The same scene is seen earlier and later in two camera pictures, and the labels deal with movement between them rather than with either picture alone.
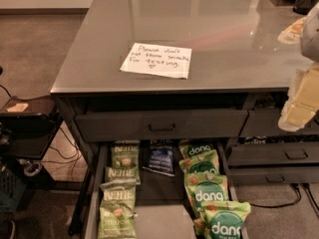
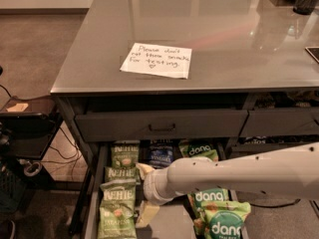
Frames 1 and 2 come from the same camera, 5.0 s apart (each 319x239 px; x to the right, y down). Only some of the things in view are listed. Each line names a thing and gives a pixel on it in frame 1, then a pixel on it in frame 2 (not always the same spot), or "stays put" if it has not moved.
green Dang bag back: (196, 149) stays put
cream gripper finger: (308, 91) to (147, 213)
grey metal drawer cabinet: (170, 96) stays put
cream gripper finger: (299, 116) to (144, 169)
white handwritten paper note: (162, 60) stays put
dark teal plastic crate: (12, 191) stays put
